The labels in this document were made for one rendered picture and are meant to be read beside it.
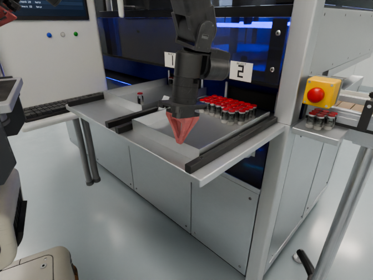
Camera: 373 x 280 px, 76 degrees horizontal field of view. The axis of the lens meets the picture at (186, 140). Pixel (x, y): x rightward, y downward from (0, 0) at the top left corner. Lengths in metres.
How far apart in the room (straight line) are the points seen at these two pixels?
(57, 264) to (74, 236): 0.50
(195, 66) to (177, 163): 0.22
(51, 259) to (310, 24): 1.25
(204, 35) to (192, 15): 0.04
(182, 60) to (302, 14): 0.37
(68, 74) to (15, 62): 0.22
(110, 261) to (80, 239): 0.26
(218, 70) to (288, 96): 0.30
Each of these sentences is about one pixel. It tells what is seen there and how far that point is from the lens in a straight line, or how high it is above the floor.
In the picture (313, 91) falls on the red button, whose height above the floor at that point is 1.01.
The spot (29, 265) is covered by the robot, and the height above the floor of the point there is 0.28.
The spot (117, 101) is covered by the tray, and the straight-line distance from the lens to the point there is 0.97.
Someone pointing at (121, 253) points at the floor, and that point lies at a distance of 1.53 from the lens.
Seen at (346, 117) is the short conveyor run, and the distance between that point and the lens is 0.87.
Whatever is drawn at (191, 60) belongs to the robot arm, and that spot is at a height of 1.10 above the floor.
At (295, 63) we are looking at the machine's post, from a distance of 0.77.
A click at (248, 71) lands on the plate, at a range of 0.83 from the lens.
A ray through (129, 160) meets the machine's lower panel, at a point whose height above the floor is 0.34.
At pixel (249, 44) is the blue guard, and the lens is 0.83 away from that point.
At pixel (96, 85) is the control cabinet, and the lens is 1.43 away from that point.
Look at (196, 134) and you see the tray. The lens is 0.69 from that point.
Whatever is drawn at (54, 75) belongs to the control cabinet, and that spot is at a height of 0.94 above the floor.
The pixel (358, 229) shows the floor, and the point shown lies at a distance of 1.93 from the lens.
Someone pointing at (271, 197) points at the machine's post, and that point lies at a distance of 0.95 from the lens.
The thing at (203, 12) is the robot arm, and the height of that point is 1.19.
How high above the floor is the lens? 1.18
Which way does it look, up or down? 27 degrees down
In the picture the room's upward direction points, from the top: straight up
